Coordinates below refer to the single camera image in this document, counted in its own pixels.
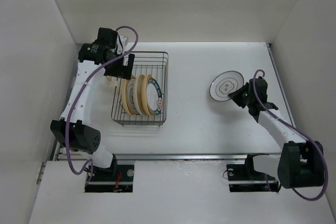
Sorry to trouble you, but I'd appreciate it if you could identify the yellow plate left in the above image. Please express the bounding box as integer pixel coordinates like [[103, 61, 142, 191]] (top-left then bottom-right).
[[121, 79, 135, 115]]

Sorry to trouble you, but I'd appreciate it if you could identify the grey wire dish rack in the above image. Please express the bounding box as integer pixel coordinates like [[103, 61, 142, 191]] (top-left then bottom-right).
[[107, 51, 169, 126]]

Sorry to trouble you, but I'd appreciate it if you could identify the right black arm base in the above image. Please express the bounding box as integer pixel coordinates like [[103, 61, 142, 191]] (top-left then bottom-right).
[[223, 153, 282, 193]]

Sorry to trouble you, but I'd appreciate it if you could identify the aluminium table rail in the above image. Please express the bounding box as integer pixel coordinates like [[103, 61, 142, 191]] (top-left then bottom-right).
[[51, 42, 291, 162]]

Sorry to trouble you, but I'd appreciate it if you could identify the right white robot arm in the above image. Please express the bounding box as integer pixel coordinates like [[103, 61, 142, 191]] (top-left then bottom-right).
[[228, 77, 326, 189]]

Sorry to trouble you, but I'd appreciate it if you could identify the plate with teal lettered band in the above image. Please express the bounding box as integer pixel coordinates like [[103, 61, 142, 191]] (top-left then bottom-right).
[[146, 78, 163, 115]]

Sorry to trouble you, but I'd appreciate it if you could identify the yellow plate right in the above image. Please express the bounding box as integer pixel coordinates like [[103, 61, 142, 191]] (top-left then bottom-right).
[[141, 74, 153, 116]]

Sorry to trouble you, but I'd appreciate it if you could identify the white plate green rim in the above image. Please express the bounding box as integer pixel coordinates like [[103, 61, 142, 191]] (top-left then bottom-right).
[[209, 70, 244, 102]]

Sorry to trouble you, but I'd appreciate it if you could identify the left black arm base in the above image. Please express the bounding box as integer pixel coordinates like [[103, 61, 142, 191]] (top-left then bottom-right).
[[85, 156, 134, 193]]

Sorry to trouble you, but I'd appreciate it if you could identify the yellow plate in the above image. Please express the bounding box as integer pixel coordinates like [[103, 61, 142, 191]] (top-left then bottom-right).
[[141, 74, 153, 116], [121, 79, 135, 115]]

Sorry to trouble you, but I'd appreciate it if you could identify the cream white plate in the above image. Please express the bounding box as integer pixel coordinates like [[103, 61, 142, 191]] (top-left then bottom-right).
[[133, 74, 146, 116]]

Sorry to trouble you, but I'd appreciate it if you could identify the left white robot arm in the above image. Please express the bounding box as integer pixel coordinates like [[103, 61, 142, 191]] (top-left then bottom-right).
[[50, 27, 134, 180]]

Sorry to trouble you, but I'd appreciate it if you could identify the white plate green pattern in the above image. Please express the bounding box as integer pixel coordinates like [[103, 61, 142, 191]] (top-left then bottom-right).
[[127, 78, 139, 115]]

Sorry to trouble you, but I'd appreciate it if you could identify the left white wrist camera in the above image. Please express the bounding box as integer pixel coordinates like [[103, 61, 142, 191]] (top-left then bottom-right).
[[116, 35, 128, 55]]

